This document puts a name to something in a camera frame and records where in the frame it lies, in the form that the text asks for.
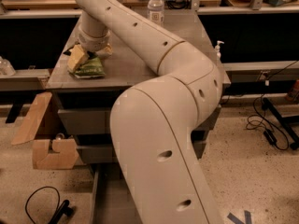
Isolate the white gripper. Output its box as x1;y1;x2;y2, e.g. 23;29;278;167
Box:
67;26;113;72

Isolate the green jalapeno chip bag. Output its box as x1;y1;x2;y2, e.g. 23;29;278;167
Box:
74;56;105;78

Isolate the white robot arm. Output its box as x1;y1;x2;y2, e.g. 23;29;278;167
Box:
76;0;223;224

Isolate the grey top drawer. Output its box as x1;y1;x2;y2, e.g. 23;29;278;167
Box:
57;104;221;136

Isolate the grey bottom drawer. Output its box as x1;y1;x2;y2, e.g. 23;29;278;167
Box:
89;163;143;224

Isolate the clear plastic water bottle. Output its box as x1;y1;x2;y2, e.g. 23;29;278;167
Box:
148;0;164;26

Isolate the clear plastic item left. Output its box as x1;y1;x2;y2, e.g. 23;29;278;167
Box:
0;56;16;77

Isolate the wooden board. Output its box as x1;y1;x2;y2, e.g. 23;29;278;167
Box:
11;91;52;146

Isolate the wooden notched block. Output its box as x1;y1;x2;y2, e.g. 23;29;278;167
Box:
32;139;78;170

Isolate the hand sanitizer pump bottle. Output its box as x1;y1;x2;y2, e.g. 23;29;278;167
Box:
214;40;224;60

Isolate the black stand leg right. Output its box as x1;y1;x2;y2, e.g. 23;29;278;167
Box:
262;98;299;150

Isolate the orange bottle far right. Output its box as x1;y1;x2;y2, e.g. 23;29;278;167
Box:
286;80;299;103

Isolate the black cable on floor left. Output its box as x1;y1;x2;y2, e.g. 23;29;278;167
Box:
24;186;76;224

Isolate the black cable on floor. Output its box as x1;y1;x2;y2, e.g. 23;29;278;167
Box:
245;61;299;151
24;186;76;224

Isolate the black cable on floor right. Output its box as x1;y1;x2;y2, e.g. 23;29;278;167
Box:
245;61;299;151

